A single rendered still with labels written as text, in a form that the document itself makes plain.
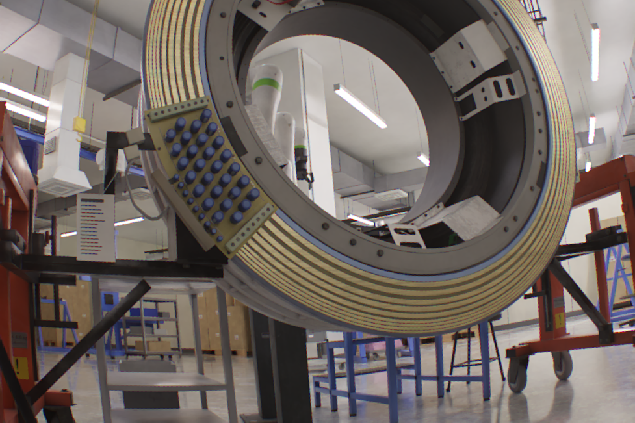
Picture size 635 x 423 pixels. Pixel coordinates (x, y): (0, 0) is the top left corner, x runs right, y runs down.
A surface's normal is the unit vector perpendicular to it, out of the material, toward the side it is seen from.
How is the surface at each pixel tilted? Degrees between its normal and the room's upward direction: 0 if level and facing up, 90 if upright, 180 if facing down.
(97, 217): 90
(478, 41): 104
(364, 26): 166
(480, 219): 60
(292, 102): 90
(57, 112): 90
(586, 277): 90
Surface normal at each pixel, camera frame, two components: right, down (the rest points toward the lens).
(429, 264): 0.37, -0.29
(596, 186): -0.93, -0.04
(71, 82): 0.88, -0.19
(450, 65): -0.79, 0.39
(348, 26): -0.04, 0.95
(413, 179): -0.48, -0.21
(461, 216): 0.04, -0.72
